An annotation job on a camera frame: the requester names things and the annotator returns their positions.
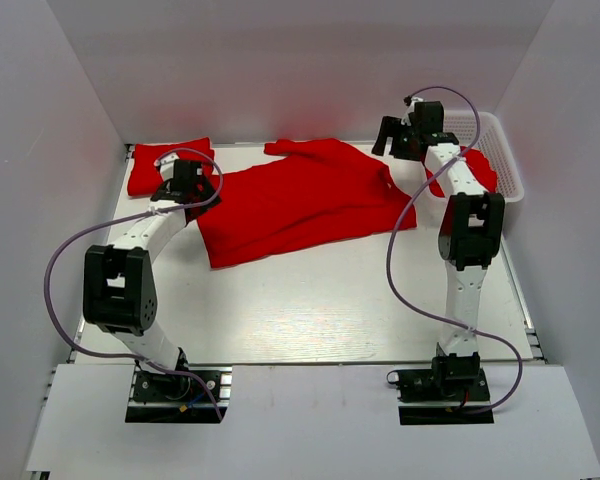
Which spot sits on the folded red t-shirt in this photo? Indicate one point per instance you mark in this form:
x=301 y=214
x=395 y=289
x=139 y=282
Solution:
x=145 y=177

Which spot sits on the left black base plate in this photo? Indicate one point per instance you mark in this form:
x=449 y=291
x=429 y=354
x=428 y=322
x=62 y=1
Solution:
x=157 y=398

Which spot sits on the crumpled red shirts in basket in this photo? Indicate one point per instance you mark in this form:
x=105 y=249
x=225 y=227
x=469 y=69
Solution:
x=472 y=170

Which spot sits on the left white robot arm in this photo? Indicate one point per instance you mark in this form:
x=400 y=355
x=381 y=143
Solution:
x=119 y=292

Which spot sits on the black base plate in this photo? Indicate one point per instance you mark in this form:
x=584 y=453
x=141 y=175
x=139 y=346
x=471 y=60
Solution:
x=157 y=398
x=430 y=395

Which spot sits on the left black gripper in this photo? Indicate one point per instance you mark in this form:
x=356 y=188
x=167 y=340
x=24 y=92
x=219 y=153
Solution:
x=207 y=194

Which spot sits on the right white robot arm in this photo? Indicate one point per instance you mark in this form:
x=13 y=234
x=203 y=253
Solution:
x=469 y=235

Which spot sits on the red t-shirt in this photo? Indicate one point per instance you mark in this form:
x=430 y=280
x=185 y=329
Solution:
x=145 y=177
x=312 y=193

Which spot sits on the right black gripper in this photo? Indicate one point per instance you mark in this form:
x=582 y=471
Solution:
x=393 y=127

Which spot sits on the white plastic basket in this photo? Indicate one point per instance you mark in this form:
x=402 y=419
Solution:
x=493 y=144

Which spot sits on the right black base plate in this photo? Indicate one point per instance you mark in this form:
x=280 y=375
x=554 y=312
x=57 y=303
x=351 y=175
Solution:
x=430 y=395

